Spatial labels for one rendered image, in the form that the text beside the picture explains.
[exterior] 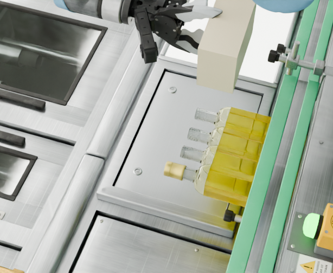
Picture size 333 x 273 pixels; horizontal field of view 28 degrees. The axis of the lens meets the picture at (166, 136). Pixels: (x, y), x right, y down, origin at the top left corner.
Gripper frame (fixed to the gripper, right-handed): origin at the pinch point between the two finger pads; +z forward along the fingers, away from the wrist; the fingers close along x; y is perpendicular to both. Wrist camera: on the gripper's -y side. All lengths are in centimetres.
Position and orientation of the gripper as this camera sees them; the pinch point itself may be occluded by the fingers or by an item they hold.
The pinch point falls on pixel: (219, 38)
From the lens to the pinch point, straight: 136.6
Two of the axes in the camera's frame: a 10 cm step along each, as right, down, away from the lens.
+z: 9.5, 2.6, -1.7
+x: 0.1, 5.0, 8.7
